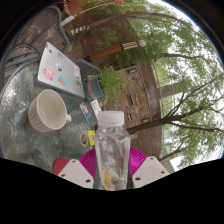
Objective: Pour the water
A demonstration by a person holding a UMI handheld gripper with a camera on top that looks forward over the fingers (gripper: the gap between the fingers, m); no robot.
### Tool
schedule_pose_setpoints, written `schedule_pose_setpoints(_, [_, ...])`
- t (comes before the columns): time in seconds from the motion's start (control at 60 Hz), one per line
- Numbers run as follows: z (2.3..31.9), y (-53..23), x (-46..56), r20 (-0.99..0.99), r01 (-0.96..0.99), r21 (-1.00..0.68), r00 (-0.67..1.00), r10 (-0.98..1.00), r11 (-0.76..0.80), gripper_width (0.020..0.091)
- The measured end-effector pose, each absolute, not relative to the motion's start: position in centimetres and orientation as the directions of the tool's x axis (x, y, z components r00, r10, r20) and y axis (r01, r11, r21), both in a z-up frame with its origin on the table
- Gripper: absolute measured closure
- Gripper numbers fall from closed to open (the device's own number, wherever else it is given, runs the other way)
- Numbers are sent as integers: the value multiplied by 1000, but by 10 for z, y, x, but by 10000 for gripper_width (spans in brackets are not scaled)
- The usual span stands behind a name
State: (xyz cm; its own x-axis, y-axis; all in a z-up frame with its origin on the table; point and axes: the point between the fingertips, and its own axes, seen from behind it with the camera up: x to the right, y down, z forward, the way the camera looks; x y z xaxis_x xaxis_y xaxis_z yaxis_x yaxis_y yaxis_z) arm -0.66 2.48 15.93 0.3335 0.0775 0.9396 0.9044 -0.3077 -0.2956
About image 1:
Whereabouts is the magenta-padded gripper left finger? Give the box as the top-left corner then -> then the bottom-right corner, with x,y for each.
57,147 -> 98,190

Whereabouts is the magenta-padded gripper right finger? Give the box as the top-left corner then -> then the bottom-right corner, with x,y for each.
128,146 -> 171,189

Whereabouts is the clear plastic bottle white cap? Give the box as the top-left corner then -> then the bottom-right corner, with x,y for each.
93,110 -> 132,192

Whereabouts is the flat round red coaster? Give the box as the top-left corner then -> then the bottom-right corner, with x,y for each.
53,157 -> 70,176

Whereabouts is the small tape roll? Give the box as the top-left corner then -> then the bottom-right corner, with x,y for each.
79,133 -> 90,148

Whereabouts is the small yellow packet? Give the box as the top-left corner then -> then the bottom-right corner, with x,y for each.
87,130 -> 96,147

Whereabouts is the colourful printed card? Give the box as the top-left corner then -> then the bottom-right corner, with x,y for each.
79,101 -> 94,124

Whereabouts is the dark-branched green tree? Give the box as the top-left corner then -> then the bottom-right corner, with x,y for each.
126,13 -> 224,168

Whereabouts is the white paper card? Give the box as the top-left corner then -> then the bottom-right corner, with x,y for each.
90,98 -> 103,121

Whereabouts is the white ribbed ceramic cup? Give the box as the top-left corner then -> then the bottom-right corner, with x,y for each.
27,88 -> 73,134

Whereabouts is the brick building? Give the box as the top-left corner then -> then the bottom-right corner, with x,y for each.
105,61 -> 165,158

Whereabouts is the teal fabric bag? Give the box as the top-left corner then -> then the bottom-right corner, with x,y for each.
82,75 -> 107,102

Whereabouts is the silver laptop with stickers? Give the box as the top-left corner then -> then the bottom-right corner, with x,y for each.
36,41 -> 86,100

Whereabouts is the grey metal slatted chair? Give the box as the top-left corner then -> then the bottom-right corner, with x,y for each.
0,44 -> 42,88

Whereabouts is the yellow blue striped barrier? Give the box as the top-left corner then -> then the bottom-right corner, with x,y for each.
67,25 -> 91,39

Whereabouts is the grey metal mesh chair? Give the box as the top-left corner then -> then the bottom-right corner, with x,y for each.
12,5 -> 70,54

